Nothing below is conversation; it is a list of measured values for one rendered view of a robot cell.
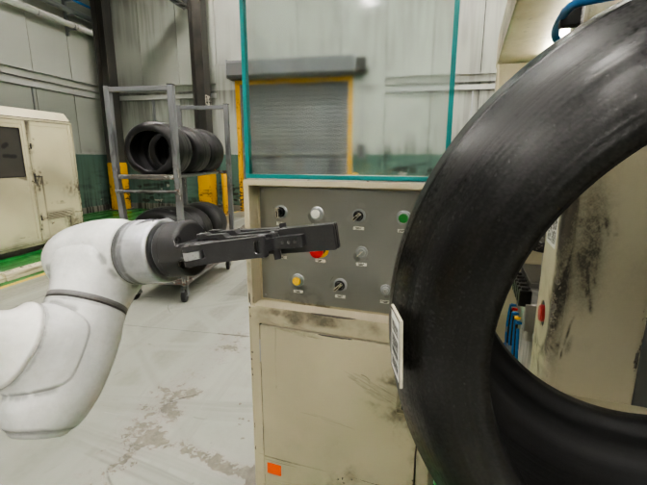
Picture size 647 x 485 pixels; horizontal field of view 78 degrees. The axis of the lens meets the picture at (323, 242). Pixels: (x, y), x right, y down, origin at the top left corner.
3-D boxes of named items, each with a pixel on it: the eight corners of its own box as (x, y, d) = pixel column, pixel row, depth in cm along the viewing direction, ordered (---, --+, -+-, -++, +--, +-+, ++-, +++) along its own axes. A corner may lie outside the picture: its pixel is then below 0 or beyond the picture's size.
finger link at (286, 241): (266, 236, 48) (253, 241, 45) (304, 233, 46) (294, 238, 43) (268, 248, 48) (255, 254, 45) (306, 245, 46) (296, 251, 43)
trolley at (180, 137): (189, 265, 501) (177, 105, 460) (237, 266, 493) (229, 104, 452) (124, 302, 372) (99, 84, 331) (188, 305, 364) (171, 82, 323)
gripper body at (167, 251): (141, 227, 49) (202, 220, 46) (186, 217, 57) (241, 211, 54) (154, 285, 51) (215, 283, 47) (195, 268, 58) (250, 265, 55)
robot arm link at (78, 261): (173, 237, 63) (148, 318, 57) (101, 243, 68) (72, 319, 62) (121, 200, 54) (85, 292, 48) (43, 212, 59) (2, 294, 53)
